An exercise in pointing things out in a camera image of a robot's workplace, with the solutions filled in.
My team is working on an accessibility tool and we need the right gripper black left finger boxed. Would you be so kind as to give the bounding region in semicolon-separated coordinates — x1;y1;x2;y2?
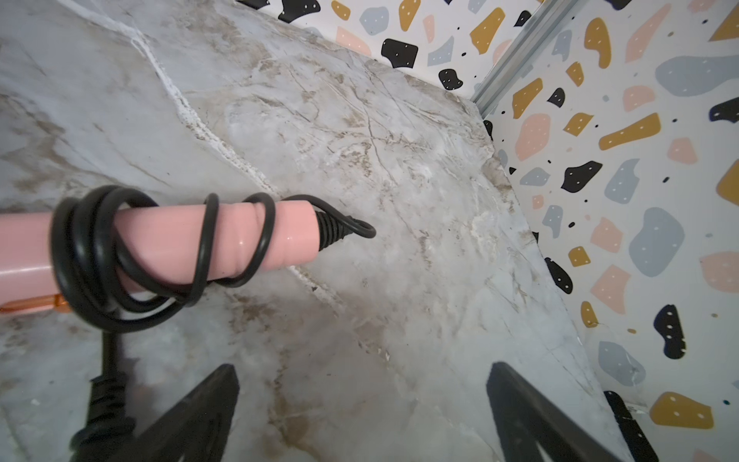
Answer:
110;364;240;462

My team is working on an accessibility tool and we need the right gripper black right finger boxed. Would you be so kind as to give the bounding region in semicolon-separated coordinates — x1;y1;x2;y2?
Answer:
486;362;617;461

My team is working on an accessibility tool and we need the pink hair dryer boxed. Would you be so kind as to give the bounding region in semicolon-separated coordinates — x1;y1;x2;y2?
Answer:
1;200;319;315

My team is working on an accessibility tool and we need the black power cord with plug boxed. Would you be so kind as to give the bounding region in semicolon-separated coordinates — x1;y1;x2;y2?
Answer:
48;184;377;462

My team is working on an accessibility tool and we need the aluminium corner post right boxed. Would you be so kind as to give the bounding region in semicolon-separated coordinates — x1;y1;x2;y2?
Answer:
471;0;586;119

